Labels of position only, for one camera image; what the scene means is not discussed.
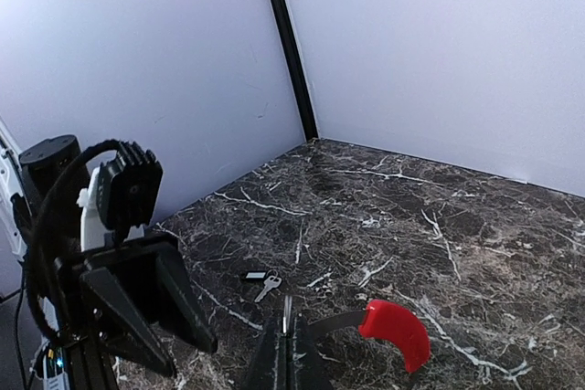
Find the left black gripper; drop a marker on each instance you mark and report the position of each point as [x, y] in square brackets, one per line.
[116, 293]

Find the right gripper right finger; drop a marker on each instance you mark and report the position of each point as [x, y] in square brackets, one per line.
[305, 368]

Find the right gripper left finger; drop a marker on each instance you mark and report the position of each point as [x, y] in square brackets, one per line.
[268, 366]

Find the silver key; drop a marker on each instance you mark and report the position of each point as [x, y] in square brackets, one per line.
[271, 282]

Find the large keyring with red grip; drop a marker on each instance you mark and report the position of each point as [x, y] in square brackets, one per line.
[380, 320]

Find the black white key tag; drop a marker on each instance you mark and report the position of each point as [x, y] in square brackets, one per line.
[254, 276]

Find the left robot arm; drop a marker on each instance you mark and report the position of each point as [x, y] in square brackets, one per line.
[39, 192]

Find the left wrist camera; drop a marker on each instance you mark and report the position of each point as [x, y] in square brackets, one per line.
[121, 195]

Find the left black frame post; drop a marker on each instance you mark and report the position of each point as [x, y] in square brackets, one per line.
[294, 64]

